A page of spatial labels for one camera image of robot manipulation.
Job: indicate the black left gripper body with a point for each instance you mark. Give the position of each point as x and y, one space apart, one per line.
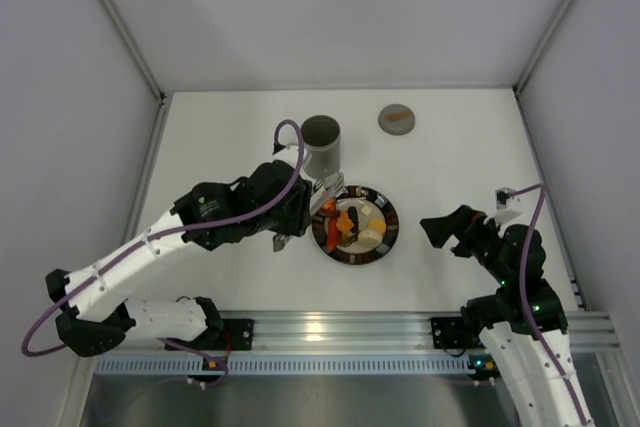
301 208

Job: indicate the perforated metal cable tray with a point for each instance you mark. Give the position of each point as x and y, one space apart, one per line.
271 365

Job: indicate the black seaweed food piece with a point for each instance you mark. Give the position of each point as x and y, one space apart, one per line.
354 216

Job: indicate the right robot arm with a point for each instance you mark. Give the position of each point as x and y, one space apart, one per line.
523 325

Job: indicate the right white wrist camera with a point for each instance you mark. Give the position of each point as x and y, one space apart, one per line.
508 206

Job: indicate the grey cylindrical container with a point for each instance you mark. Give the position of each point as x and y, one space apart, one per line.
322 137

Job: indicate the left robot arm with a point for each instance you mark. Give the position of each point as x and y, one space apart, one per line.
99 309

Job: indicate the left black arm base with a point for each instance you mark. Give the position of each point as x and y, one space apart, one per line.
228 334

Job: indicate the orange carrot flower piece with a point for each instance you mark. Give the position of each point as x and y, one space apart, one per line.
330 206

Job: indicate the orange fried food piece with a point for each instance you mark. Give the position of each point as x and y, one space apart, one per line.
344 223

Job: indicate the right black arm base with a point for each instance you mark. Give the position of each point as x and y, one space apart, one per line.
453 333

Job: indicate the left aluminium frame post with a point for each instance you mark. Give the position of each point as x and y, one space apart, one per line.
160 112

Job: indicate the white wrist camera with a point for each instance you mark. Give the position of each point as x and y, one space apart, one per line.
508 206
289 152

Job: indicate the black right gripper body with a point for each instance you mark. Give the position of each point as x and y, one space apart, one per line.
464 233

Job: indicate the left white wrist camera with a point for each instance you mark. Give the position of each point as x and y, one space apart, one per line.
289 152

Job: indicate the red sausage piece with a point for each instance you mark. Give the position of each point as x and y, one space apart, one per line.
333 240

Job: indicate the dark rimmed striped plate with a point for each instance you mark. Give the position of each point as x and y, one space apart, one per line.
349 252

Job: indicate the yellow round cracker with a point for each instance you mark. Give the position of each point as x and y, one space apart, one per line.
379 225

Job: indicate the grey round lid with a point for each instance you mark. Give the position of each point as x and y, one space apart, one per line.
397 119

